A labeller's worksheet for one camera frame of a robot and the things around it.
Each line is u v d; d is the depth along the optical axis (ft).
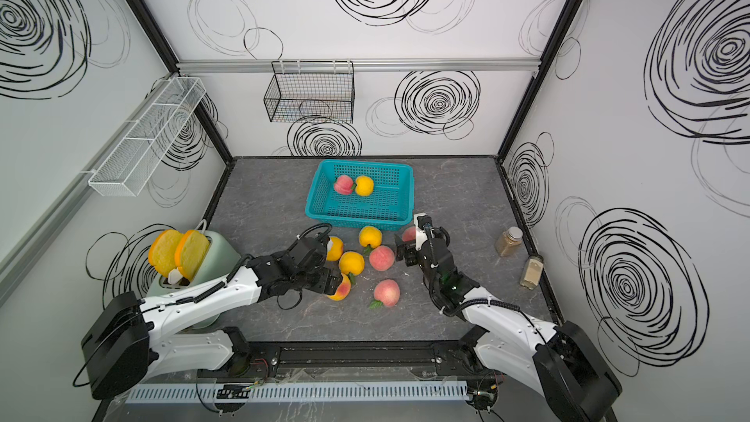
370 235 2.99
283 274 1.95
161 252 2.29
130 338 1.31
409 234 2.98
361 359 2.48
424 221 2.28
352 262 2.82
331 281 2.41
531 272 2.83
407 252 2.43
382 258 2.84
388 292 2.60
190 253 2.34
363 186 3.45
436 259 1.96
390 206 3.44
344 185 3.45
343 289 2.60
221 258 2.58
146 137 2.58
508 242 2.85
